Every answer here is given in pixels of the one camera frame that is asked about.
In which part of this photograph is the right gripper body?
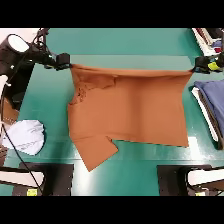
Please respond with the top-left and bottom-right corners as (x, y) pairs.
(193, 55), (215, 75)

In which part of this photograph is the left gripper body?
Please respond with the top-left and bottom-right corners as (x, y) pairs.
(54, 52), (72, 72)

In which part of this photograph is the orange-brown T-shirt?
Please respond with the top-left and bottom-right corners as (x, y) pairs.
(67, 63), (195, 173)

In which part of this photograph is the heap of clothes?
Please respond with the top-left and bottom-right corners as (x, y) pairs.
(191, 28), (224, 57)

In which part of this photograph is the blue garment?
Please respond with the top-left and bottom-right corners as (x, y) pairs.
(193, 79), (224, 140)

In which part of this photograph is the white garment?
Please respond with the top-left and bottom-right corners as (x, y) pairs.
(190, 86), (220, 143)
(1, 119), (46, 157)

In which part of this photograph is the dark grey garment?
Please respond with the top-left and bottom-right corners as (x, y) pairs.
(198, 90), (224, 151)

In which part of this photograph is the black cable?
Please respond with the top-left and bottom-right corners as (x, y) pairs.
(0, 61), (45, 197)

